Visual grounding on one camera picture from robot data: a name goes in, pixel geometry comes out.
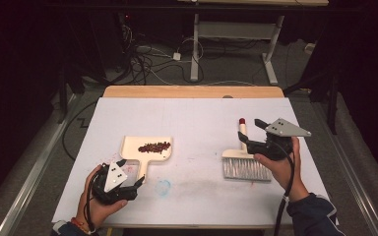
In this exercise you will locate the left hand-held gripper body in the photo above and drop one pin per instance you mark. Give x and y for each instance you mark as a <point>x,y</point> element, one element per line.
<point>100,188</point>

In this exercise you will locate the white power adapter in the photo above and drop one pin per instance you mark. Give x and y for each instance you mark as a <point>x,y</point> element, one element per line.
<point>176,56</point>

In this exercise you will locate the white desk frame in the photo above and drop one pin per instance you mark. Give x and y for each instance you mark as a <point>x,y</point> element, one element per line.
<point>236,30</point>

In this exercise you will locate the cream plastic dustpan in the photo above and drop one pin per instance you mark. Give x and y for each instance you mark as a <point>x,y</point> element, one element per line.
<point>131,147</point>

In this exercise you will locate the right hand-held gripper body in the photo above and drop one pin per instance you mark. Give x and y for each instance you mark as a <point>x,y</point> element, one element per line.
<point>277,147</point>

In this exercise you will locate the person's left hand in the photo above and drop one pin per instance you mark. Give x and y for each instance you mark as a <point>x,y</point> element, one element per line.
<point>95,211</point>

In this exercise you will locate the white table cover sheet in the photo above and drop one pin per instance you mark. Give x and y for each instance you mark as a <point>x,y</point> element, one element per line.
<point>193,124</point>

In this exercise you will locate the pile of red crumbs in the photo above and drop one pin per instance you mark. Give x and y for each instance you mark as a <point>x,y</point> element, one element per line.
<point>154,148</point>

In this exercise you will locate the person's right hand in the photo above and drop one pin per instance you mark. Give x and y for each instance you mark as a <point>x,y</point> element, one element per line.
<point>285,173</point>

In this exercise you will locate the black stand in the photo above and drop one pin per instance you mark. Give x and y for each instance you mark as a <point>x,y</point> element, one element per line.
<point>62,98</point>
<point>333,105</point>

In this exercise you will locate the wooden table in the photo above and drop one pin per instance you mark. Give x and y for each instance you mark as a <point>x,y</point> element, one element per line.
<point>177,91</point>

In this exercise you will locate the metal floor rail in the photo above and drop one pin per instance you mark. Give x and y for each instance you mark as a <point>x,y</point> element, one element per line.
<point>36,167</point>
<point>361,196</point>

